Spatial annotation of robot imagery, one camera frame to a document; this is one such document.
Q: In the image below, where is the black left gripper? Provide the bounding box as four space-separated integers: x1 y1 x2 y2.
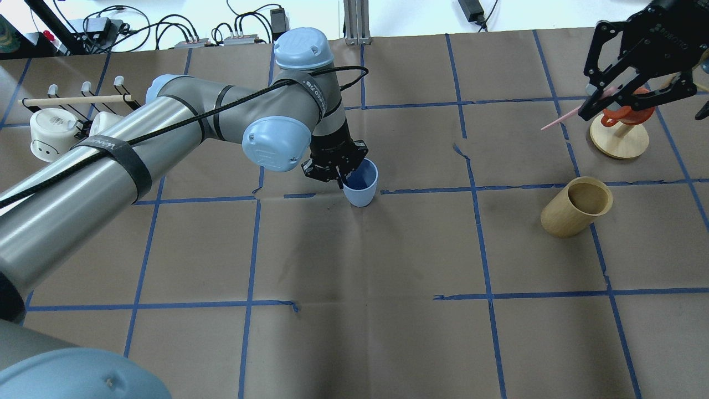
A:
302 136 369 190

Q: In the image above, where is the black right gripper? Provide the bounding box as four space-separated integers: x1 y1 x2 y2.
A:
578 1 708 121

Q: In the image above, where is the light blue plastic cup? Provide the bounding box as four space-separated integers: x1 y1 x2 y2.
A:
343 157 379 207

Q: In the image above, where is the pink chopstick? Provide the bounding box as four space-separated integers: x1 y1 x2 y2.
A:
540 86 618 131

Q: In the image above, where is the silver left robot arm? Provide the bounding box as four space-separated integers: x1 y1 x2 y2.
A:
2 28 369 398

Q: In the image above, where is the bamboo wooden cup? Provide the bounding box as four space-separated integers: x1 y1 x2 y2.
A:
540 176 613 238

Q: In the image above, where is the orange mug on tree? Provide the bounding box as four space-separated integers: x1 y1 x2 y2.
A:
601 105 655 128

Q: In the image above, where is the round wooden mug tree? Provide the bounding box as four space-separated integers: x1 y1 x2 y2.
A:
589 113 649 160

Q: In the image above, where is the black power adapter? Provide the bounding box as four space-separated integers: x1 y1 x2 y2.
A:
269 7 289 37

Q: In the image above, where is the white mug on rack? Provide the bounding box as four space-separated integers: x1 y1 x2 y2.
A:
29 108 79 162
89 111 122 136

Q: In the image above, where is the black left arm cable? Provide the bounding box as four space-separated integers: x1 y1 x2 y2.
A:
0 65 370 210

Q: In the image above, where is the aluminium frame post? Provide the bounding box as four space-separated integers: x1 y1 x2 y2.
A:
343 0 372 45

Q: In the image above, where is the black wire mug rack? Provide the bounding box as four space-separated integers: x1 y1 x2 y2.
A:
47 75 141 138

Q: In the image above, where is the wooden rack handle rod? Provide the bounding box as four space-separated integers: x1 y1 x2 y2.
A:
17 94 135 107

